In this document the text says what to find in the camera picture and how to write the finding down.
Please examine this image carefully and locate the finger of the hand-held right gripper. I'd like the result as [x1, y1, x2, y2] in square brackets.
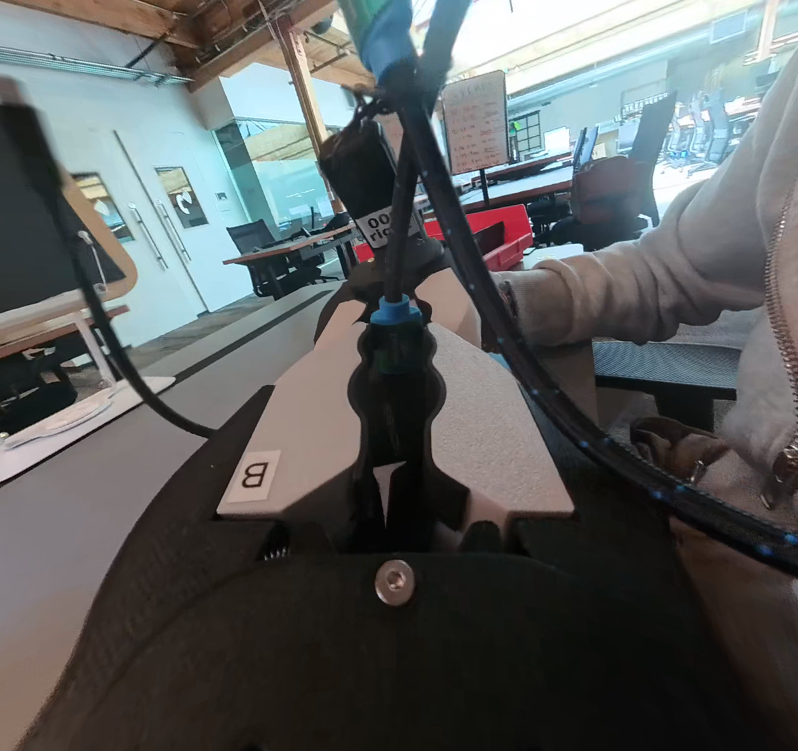
[416, 270, 482, 353]
[319, 299, 370, 356]

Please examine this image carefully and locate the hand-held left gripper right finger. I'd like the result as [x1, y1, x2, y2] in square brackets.
[426, 322, 576, 541]

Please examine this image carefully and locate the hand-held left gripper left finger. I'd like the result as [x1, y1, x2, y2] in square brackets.
[217, 321, 375, 521]

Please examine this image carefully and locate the black braided hdmi cable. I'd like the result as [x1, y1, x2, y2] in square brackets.
[321, 0, 798, 577]

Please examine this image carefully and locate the red plastic bin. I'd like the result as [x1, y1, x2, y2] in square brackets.
[423, 204, 535, 273]

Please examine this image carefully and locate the grey usb hub with cable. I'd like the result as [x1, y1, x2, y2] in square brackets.
[0, 78, 435, 473]

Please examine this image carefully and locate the person's right forearm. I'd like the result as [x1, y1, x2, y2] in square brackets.
[493, 71, 798, 348]

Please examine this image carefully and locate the brown-topped office desk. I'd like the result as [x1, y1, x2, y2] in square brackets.
[223, 227, 357, 300]

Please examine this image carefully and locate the black mesh desk chair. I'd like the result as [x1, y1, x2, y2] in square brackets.
[614, 91, 679, 228]
[226, 219, 279, 298]

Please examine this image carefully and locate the black chair armrest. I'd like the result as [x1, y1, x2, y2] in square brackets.
[592, 341, 744, 433]

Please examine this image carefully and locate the brown office chair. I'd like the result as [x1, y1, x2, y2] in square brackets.
[552, 155, 654, 252]

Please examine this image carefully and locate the white double door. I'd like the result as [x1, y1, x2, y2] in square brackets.
[69, 131, 209, 334]

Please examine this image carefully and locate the white panel stand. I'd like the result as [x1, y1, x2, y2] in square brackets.
[0, 308, 177, 485]

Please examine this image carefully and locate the row of black office chairs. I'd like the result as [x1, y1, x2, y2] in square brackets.
[661, 91, 769, 177]

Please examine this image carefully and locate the wood-framed black panel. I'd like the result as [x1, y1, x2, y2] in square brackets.
[0, 78, 139, 328]

